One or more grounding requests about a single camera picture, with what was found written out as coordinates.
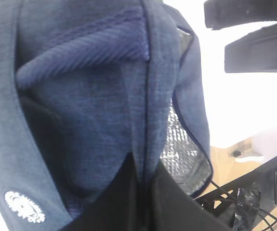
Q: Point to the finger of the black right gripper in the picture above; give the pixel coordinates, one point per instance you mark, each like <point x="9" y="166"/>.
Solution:
<point x="256" y="52"/>
<point x="221" y="14"/>

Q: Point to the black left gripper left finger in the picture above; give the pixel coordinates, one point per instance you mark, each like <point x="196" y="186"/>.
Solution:
<point x="118" y="208"/>

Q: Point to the black metal frame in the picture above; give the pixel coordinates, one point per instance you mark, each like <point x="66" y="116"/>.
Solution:
<point x="254" y="192"/>

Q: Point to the dark blue lunch bag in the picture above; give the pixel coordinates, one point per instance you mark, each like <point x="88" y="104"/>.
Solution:
<point x="82" y="84"/>

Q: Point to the wooden board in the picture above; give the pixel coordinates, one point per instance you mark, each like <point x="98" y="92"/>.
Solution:
<point x="237" y="163"/>

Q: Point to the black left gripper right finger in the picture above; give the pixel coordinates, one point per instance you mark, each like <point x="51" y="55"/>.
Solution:
<point x="174" y="210"/>

